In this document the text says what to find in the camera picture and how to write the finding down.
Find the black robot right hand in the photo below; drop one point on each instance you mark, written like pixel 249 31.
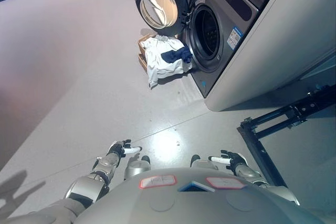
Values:
pixel 235 159

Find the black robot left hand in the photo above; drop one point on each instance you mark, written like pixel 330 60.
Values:
pixel 119 148

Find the navy blue garment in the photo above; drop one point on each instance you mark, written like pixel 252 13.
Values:
pixel 176 54

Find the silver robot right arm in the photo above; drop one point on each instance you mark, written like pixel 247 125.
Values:
pixel 248 174

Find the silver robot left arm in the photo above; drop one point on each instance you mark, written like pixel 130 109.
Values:
pixel 84 187

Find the wooden laundry basket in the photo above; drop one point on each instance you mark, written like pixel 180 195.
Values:
pixel 142 61

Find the dark grey washing machine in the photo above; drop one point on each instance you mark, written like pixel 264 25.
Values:
pixel 231 11

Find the red-bordered chest sticker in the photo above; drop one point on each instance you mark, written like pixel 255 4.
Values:
pixel 225 182
pixel 157 181

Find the silver robot left leg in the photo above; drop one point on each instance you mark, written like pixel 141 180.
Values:
pixel 136 169

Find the silver robot leg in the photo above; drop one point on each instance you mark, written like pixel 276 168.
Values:
pixel 136 169
pixel 204 163

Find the silver robot right leg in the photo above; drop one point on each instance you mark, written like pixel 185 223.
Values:
pixel 204 163

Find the blue white chest emblem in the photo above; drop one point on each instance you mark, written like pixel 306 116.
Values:
pixel 195 186

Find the grey robot torso shell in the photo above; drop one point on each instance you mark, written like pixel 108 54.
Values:
pixel 199 205

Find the white laundry bag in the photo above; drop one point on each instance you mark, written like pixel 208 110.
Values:
pixel 160 66

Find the blue energy label sticker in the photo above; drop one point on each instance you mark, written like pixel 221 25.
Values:
pixel 234 37

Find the round glass washer door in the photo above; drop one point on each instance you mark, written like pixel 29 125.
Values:
pixel 157 3

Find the black metal frame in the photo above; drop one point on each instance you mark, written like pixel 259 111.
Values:
pixel 258 148

